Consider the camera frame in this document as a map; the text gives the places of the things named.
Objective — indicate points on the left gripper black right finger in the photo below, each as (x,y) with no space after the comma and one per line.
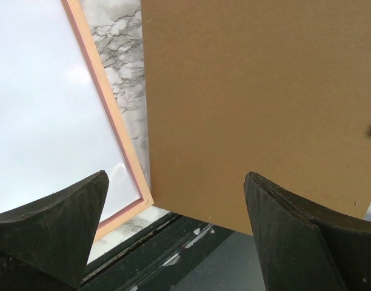
(302,245)

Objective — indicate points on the brown fibreboard backing board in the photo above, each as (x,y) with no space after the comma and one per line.
(280,88)

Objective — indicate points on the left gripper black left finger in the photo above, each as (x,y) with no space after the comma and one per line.
(45,244)

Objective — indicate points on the pink wooden picture frame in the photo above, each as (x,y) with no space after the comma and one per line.
(92,58)

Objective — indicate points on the building photo print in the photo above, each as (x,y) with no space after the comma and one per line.
(54,131)

